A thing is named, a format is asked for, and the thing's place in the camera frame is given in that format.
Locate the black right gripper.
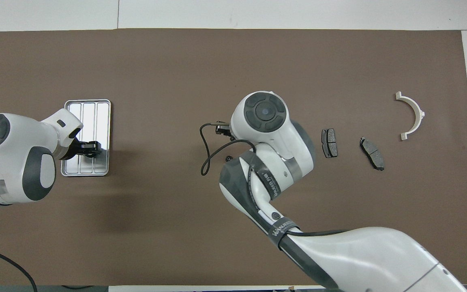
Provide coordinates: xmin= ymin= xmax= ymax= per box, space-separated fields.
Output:
xmin=216 ymin=122 xmax=237 ymax=142

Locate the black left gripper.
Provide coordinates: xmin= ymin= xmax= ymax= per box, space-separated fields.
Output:
xmin=61 ymin=138 xmax=103 ymax=161

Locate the silver metal tray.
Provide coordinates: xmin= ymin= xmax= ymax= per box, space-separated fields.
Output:
xmin=60 ymin=99 xmax=112 ymax=177

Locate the brown table mat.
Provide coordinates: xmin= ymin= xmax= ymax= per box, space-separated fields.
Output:
xmin=0 ymin=28 xmax=467 ymax=286

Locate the short rectangular grey brake pad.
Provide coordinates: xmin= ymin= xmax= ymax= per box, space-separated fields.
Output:
xmin=321 ymin=128 xmax=338 ymax=159

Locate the long curved grey brake pad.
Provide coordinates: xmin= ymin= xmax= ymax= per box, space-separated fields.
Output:
xmin=359 ymin=137 xmax=386 ymax=171

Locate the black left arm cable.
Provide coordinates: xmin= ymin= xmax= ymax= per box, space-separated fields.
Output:
xmin=0 ymin=243 xmax=38 ymax=292

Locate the white half-ring bracket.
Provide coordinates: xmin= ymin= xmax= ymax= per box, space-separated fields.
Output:
xmin=395 ymin=91 xmax=426 ymax=141

